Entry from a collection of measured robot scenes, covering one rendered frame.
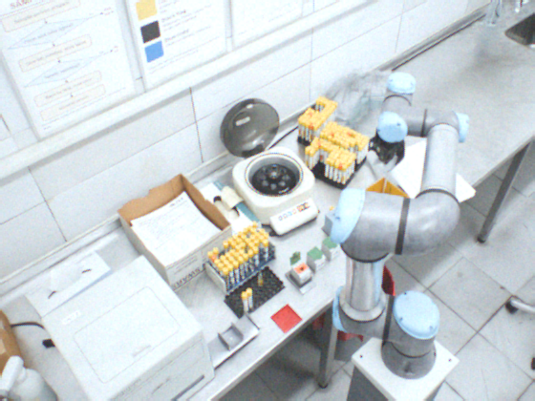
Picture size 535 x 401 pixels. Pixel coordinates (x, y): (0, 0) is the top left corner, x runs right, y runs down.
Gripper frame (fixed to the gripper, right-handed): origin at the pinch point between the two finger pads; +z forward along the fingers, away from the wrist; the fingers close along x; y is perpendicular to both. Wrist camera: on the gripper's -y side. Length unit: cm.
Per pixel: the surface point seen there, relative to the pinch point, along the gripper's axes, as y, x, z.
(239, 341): 65, 7, 21
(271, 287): 46, -1, 23
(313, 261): 31.9, 1.9, 19.6
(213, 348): 71, 4, 22
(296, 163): 12.8, -28.9, 13.6
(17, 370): 113, -13, 3
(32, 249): 96, -54, 15
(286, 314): 48, 8, 25
